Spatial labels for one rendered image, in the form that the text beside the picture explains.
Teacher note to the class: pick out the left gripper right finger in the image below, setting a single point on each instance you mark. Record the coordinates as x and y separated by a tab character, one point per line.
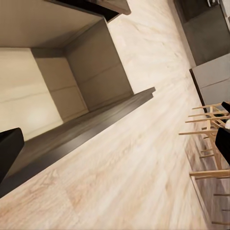
222	142

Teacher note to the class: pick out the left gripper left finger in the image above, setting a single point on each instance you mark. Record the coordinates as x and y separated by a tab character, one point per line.
11	143

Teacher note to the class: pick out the fridge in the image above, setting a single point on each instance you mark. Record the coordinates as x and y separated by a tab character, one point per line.
212	81

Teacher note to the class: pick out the cabinet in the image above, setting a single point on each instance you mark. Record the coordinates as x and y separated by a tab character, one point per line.
62	80

